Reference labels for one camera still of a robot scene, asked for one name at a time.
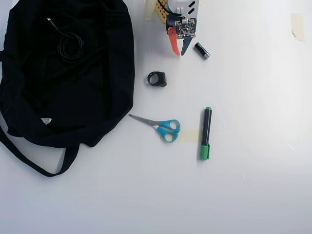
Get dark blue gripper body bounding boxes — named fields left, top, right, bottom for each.
left=166, top=14, right=198, bottom=39

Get blue handled scissors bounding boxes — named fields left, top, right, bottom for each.
left=128, top=114, right=181, bottom=143

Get black ring strap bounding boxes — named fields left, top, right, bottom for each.
left=147, top=70, right=168, bottom=89

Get torn beige masking tape strip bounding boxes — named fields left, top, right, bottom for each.
left=290, top=12, right=306, bottom=42

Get black fabric bag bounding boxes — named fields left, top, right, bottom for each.
left=0, top=0, right=136, bottom=178

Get long beige masking tape strip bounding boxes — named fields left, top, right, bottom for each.
left=143, top=0, right=157, bottom=21

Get small beige masking tape piece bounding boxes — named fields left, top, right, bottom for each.
left=178, top=129, right=201, bottom=143

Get black cylindrical battery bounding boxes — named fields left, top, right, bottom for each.
left=194, top=42, right=211, bottom=60

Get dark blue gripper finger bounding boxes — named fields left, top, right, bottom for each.
left=180, top=37, right=196, bottom=57

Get green and black marker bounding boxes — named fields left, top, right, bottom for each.
left=199, top=106, right=213, bottom=161

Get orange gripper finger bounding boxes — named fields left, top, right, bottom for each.
left=166, top=26, right=181, bottom=57

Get black usb cable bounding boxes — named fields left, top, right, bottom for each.
left=46, top=17, right=85, bottom=63

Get camera circuit board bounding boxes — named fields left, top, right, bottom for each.
left=173, top=18, right=197, bottom=39

